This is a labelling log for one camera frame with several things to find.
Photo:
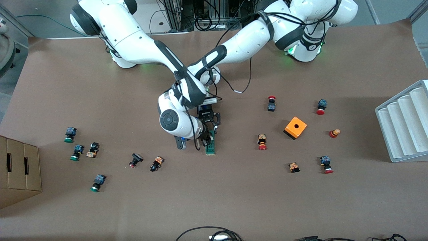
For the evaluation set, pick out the beige black switch block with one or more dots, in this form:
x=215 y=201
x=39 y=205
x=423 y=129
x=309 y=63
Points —
x=92 y=150

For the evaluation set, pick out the orange black contact block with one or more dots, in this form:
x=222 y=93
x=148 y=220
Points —
x=294 y=167

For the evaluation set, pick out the grey round stand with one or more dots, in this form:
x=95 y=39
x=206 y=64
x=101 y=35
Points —
x=6 y=50

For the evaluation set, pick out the brown cardboard box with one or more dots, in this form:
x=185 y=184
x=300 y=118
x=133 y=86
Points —
x=20 y=167

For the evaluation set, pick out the red yellow emergency stop head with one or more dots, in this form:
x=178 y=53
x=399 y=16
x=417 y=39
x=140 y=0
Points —
x=334 y=133

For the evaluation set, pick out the black selector switch orange block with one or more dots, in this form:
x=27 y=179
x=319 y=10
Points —
x=156 y=163

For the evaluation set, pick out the aluminium equipment rack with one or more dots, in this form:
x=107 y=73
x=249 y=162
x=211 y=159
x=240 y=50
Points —
x=200 y=13

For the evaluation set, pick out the black pushbutton pink tip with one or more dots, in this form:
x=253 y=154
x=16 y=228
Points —
x=136 y=158

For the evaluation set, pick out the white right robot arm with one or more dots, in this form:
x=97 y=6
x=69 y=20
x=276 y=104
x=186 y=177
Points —
x=133 y=40

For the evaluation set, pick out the red emergency stop orange block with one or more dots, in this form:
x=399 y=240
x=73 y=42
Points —
x=261 y=140

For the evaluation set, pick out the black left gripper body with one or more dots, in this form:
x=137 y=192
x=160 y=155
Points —
x=205 y=111

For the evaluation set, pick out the grey aluminium profile bar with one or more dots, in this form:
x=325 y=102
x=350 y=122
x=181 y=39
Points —
x=371 y=11

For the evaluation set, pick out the white back table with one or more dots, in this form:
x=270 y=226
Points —
x=158 y=20

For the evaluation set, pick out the green mushroom push button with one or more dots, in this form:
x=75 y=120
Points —
x=99 y=179
x=78 y=149
x=71 y=131

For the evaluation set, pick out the red button black contact block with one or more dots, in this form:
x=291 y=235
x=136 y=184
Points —
x=271 y=106

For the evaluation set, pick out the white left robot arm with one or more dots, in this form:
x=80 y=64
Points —
x=247 y=40

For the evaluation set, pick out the white ribbed plastic tray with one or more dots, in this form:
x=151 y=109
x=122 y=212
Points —
x=401 y=134

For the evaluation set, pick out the white plug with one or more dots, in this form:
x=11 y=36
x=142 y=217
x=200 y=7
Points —
x=219 y=238

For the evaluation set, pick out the green load switch white lever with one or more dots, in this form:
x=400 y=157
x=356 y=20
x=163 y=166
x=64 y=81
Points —
x=210 y=150

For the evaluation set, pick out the orange push button enclosure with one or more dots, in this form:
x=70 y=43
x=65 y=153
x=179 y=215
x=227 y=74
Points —
x=295 y=128

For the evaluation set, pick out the red mushroom button blue block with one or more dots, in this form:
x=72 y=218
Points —
x=322 y=104
x=325 y=161

